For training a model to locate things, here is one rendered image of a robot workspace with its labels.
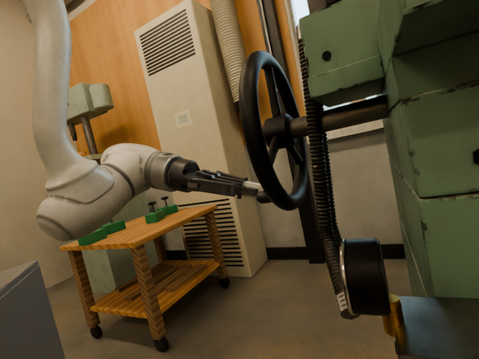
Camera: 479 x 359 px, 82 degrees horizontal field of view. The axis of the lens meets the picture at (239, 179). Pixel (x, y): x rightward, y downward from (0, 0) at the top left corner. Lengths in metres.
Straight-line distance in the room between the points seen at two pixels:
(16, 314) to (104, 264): 2.04
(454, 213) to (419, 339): 0.11
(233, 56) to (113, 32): 1.35
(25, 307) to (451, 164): 0.39
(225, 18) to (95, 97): 1.09
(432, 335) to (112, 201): 0.54
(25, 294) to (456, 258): 0.38
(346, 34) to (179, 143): 1.62
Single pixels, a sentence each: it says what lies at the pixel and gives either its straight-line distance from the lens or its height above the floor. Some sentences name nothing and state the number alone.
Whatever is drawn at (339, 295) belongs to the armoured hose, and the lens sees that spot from 0.41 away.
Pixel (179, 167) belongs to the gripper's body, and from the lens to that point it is 0.61.
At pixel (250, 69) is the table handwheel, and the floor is 0.90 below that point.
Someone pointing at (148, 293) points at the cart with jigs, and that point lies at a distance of 1.36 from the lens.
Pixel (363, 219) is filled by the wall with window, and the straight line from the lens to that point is 1.88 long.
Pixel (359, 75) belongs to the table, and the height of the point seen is 0.85.
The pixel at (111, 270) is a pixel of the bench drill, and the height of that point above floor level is 0.18.
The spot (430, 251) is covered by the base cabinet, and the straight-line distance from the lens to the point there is 0.31.
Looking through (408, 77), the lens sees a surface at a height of 0.82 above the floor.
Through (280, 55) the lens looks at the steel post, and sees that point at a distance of 1.87.
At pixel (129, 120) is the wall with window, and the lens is 2.73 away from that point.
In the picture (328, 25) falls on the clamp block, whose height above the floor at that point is 0.93.
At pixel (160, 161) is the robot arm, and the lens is 0.64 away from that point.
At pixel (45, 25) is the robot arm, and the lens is 0.67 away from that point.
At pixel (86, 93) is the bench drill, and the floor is 1.49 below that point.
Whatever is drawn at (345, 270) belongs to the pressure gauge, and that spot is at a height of 0.68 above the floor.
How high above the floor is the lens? 0.78
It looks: 4 degrees down
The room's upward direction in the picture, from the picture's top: 12 degrees counter-clockwise
